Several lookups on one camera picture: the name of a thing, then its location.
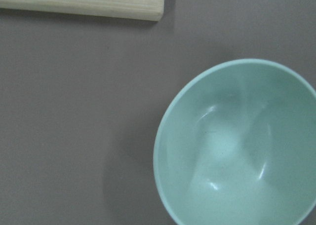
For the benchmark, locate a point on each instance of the green bowl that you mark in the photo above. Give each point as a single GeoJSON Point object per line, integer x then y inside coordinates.
{"type": "Point", "coordinates": [237, 146]}

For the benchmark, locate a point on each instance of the bamboo cutting board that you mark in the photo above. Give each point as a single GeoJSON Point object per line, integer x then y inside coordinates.
{"type": "Point", "coordinates": [151, 10]}

